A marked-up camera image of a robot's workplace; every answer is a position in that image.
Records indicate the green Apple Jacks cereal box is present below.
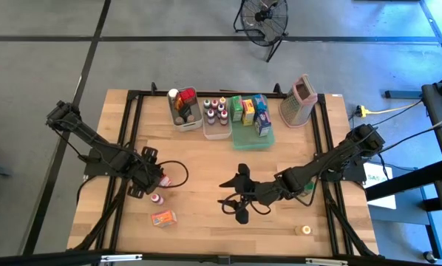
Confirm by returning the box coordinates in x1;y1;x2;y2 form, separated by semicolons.
231;95;245;123

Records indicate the yellow Corn Pops cereal box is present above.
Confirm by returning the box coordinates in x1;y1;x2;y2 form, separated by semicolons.
241;98;256;127

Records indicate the metal box grater pink handle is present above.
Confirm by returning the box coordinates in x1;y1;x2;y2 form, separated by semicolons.
279;73;318;129

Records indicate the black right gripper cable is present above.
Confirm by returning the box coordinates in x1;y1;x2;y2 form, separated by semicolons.
217;191;272;216

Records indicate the blue metal bar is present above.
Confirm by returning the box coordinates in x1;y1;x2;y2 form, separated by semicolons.
385;89;424;100

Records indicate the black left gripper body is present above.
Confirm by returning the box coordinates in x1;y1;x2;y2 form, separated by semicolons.
126;146;167;200

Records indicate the white paper sheet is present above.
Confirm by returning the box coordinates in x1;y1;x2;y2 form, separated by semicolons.
363;162;397;211

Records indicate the silver metal bracket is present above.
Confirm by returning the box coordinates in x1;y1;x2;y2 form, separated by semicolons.
100;253;143;263
305;257;350;266

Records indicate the orange cereal box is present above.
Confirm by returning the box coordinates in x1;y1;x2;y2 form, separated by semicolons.
151;209;178;228

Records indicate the blue Frosted Flakes cereal box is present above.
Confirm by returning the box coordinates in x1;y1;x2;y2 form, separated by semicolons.
254;109;273;138

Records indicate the clear plastic bin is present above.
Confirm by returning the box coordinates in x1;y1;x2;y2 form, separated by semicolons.
166;86;204;133
203;98;234;141

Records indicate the red lid paprika tin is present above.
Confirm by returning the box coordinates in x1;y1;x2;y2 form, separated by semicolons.
180;87;197;106

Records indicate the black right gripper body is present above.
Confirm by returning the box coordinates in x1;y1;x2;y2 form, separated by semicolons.
235;163;293;225

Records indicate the translucent green plastic tray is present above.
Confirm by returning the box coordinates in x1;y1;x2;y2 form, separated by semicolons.
230;95;277;151

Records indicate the black floor fan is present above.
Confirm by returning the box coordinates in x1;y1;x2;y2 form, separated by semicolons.
232;0;290;63

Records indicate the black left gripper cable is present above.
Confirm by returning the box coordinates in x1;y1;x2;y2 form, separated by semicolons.
157;160;190;190

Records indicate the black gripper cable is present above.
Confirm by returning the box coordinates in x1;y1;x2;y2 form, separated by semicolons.
157;160;190;190
217;191;272;216

